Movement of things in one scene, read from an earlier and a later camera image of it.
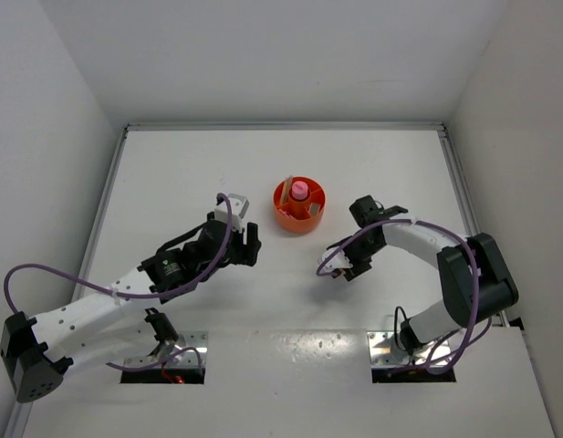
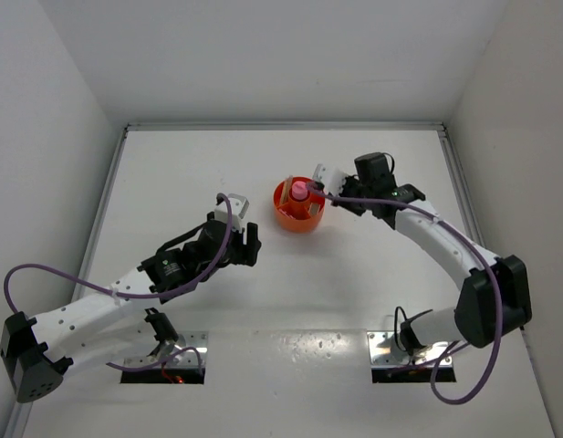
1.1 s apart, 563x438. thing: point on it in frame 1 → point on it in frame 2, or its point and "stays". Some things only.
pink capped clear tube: [299, 190] stays
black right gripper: [357, 269] → [348, 182]
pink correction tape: [286, 213] stays
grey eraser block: [314, 208] stays
